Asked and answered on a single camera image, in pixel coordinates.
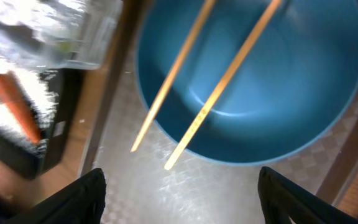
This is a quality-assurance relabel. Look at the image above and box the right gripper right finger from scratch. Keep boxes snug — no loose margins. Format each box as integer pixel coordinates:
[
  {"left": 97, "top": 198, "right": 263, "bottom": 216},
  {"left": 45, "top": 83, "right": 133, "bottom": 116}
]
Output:
[{"left": 258, "top": 167, "right": 358, "bottom": 224}]

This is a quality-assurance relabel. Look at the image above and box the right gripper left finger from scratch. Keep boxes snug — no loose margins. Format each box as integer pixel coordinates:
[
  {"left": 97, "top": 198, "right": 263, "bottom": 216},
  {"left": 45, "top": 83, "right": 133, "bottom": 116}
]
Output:
[{"left": 4, "top": 168, "right": 106, "bottom": 224}]

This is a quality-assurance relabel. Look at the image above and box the orange carrot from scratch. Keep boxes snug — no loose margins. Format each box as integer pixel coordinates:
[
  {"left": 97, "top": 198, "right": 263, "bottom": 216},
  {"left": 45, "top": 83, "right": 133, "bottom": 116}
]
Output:
[{"left": 0, "top": 73, "right": 42, "bottom": 144}]

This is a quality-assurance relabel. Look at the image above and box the black plastic tray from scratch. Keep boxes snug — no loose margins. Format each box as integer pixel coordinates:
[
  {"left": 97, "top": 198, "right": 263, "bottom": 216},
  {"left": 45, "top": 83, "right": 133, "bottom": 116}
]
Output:
[{"left": 0, "top": 68, "right": 85, "bottom": 180}]

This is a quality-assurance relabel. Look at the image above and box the brown serving tray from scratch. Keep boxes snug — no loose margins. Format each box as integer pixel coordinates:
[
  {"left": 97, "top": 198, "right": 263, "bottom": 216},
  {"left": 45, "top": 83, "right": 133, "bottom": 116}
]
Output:
[{"left": 82, "top": 1, "right": 358, "bottom": 223}]

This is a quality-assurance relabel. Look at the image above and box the white rice pile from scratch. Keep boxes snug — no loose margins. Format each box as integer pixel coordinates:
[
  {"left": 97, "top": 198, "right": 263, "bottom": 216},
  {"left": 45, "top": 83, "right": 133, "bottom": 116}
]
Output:
[{"left": 0, "top": 55, "right": 58, "bottom": 151}]

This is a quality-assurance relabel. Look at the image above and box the dark blue plate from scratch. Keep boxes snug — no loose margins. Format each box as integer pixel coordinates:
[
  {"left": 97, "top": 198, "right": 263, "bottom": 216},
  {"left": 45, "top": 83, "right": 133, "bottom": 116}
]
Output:
[{"left": 135, "top": 0, "right": 358, "bottom": 166}]

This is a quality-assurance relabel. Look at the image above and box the right wooden chopstick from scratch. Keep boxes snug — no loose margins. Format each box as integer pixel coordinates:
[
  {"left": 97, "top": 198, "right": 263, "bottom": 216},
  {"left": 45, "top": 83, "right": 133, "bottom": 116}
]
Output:
[{"left": 164, "top": 0, "right": 282, "bottom": 170}]

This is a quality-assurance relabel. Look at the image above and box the wooden chopstick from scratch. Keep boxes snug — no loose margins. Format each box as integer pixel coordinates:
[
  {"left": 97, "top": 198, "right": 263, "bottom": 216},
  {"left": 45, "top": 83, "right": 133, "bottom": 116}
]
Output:
[
  {"left": 131, "top": 0, "right": 216, "bottom": 152},
  {"left": 164, "top": 0, "right": 282, "bottom": 170}
]

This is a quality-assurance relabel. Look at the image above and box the clear plastic bin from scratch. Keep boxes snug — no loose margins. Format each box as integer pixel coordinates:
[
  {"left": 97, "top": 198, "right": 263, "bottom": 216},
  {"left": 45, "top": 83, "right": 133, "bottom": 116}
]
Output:
[{"left": 0, "top": 0, "right": 124, "bottom": 70}]

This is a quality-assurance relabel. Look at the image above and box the left wooden chopstick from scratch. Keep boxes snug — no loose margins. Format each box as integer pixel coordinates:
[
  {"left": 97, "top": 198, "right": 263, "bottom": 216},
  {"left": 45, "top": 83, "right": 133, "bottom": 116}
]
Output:
[{"left": 131, "top": 0, "right": 216, "bottom": 152}]

